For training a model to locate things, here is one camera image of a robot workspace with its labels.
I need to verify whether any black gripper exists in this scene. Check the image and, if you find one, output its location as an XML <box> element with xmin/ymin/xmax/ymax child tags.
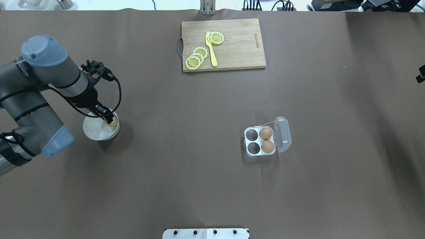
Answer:
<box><xmin>71</xmin><ymin>88</ymin><xmax>114</xmax><ymax>123</ymax></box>

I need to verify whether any brown egg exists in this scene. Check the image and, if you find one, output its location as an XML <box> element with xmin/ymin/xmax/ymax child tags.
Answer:
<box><xmin>259</xmin><ymin>127</ymin><xmax>273</xmax><ymax>140</ymax></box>
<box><xmin>261</xmin><ymin>140</ymin><xmax>275</xmax><ymax>153</ymax></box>
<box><xmin>103</xmin><ymin>115</ymin><xmax>118</xmax><ymax>128</ymax></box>

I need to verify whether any arm black gripper tip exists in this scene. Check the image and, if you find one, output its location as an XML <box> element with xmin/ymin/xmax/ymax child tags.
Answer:
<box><xmin>416</xmin><ymin>65</ymin><xmax>425</xmax><ymax>83</ymax></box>

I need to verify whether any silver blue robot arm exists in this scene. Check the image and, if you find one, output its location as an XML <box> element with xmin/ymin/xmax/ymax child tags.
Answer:
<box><xmin>0</xmin><ymin>35</ymin><xmax>120</xmax><ymax>175</ymax></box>

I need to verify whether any clear plastic egg box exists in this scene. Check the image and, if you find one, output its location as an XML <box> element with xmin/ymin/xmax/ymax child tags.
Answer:
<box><xmin>243</xmin><ymin>117</ymin><xmax>293</xmax><ymax>157</ymax></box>

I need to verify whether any white bowl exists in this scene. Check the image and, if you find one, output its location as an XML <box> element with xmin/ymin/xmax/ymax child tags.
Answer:
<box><xmin>82</xmin><ymin>112</ymin><xmax>120</xmax><ymax>141</ymax></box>

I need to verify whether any clear plastic tray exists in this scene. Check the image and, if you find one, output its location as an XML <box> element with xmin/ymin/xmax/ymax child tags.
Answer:
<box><xmin>17</xmin><ymin>0</ymin><xmax>50</xmax><ymax>10</ymax></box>

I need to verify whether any wooden cutting board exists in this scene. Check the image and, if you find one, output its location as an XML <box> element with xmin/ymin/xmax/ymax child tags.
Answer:
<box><xmin>182</xmin><ymin>18</ymin><xmax>267</xmax><ymax>72</ymax></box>

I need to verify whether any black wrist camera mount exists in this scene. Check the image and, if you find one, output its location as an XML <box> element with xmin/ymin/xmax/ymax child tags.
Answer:
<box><xmin>79</xmin><ymin>60</ymin><xmax>117</xmax><ymax>83</ymax></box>

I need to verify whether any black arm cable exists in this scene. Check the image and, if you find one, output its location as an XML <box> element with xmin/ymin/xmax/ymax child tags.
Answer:
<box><xmin>0</xmin><ymin>77</ymin><xmax>122</xmax><ymax>156</ymax></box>

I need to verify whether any aluminium frame post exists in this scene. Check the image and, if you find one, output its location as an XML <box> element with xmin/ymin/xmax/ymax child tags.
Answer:
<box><xmin>199</xmin><ymin>0</ymin><xmax>216</xmax><ymax>16</ymax></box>

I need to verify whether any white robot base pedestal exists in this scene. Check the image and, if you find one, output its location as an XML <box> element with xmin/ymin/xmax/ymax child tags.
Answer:
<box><xmin>162</xmin><ymin>228</ymin><xmax>250</xmax><ymax>239</ymax></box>

